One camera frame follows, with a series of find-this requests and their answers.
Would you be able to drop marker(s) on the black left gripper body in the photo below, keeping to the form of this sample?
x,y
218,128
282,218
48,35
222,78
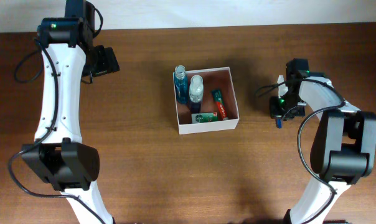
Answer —
x,y
100,62

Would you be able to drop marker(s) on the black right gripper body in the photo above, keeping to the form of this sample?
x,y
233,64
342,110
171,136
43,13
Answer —
x,y
287,106

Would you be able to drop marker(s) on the blue disposable razor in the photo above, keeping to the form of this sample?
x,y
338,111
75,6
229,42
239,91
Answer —
x,y
279,123

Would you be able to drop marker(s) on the green toothpaste tube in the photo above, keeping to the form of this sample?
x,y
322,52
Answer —
x,y
218,98

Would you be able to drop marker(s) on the white cardboard box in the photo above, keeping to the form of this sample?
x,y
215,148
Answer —
x,y
214,78

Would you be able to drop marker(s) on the green white soap box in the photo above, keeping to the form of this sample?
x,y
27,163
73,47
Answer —
x,y
204,117

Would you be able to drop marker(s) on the blue mouthwash bottle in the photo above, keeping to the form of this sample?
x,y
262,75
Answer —
x,y
180,84

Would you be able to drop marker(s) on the clear hand sanitizer bottle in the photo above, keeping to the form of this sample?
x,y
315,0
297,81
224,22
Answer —
x,y
196,92

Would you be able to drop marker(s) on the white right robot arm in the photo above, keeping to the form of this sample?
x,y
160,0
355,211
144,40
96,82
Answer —
x,y
336,141

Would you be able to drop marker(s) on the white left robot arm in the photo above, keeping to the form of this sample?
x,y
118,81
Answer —
x,y
57,156

